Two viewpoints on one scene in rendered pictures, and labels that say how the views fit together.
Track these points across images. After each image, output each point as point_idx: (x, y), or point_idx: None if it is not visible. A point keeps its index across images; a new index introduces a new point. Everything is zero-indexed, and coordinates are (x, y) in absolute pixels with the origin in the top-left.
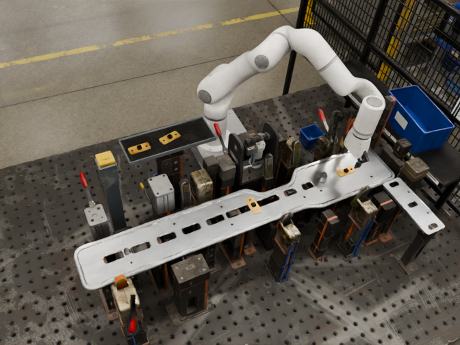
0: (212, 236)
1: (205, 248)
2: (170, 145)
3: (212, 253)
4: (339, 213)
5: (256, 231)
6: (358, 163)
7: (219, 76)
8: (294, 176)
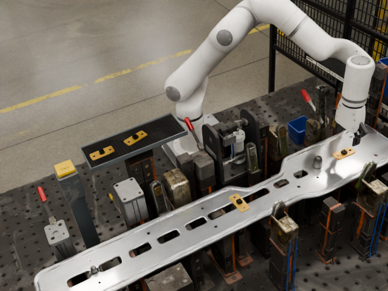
0: (193, 242)
1: (189, 259)
2: (137, 145)
3: (198, 265)
4: (346, 208)
5: (250, 237)
6: (355, 138)
7: (185, 68)
8: (283, 166)
